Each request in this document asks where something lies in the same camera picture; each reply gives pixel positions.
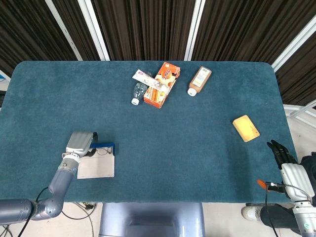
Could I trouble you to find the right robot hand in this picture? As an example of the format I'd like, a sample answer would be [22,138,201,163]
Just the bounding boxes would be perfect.
[267,140,312,202]

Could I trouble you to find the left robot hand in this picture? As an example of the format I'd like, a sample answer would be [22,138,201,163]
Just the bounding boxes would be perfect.
[65,131,99,158]

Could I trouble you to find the black wire-frame eyeglasses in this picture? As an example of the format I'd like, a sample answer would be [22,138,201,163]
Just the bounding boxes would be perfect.
[94,147,114,157]

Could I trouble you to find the blue glasses case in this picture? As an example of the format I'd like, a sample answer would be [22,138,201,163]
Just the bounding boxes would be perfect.
[77,142,116,180]

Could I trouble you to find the black trouser leg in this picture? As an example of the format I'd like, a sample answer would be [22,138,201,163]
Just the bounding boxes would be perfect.
[300,152,316,185]
[260,203,304,234]

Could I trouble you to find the orange tipped black connector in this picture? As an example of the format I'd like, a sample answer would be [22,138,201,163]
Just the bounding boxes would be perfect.
[256,179,287,194]

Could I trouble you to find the white shoe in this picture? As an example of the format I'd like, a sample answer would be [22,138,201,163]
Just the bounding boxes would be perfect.
[241,206,263,222]

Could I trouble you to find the yellow sponge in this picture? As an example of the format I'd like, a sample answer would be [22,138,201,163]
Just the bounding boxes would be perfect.
[232,115,261,143]

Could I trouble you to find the white metal rack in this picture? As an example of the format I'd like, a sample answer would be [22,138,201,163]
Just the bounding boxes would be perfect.
[282,102,316,124]

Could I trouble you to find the clear plastic bottle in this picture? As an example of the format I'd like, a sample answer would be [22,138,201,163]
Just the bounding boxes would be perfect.
[130,82,149,106]

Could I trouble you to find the teal table cloth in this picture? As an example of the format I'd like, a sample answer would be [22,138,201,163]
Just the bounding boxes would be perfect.
[0,60,297,203]

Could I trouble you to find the white toothpaste box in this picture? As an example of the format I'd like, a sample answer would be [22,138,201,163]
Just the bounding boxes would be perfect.
[132,69,168,89]

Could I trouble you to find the white blue board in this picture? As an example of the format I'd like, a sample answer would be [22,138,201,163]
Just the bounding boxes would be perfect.
[0,69,12,92]

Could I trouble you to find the blue grey robot torso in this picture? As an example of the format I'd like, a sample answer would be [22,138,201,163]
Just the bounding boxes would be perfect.
[98,202,205,237]

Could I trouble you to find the orange carton box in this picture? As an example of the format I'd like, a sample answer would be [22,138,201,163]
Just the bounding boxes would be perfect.
[143,61,181,110]

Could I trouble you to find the brown bottle white cap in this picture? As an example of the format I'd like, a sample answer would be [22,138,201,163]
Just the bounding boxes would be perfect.
[187,66,212,97]

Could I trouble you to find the dark brown pleated curtain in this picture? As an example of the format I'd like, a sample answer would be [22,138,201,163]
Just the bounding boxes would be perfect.
[0,0,316,107]

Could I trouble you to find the black right hand cable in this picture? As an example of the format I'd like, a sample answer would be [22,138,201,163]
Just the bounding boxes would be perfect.
[264,189,279,237]

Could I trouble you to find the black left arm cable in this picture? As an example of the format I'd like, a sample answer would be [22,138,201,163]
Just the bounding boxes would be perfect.
[17,187,49,237]

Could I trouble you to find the grey floor cable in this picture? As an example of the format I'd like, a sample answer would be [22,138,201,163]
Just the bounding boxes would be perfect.
[61,201,97,221]

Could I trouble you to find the white frame post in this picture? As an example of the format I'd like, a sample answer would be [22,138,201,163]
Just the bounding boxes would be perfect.
[184,0,206,61]
[77,0,111,61]
[271,16,316,72]
[45,0,83,61]

